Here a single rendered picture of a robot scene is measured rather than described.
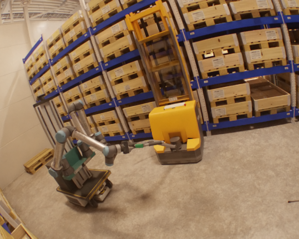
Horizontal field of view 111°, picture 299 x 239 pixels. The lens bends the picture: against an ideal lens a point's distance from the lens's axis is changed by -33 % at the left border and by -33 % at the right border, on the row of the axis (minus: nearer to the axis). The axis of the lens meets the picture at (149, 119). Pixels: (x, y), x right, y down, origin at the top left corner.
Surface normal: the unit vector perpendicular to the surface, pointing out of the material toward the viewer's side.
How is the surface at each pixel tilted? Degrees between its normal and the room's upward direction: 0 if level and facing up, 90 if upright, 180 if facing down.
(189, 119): 74
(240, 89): 90
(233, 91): 90
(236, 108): 90
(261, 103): 90
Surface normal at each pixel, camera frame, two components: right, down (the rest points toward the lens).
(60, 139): -0.04, 0.25
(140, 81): -0.34, 0.41
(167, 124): -0.43, 0.15
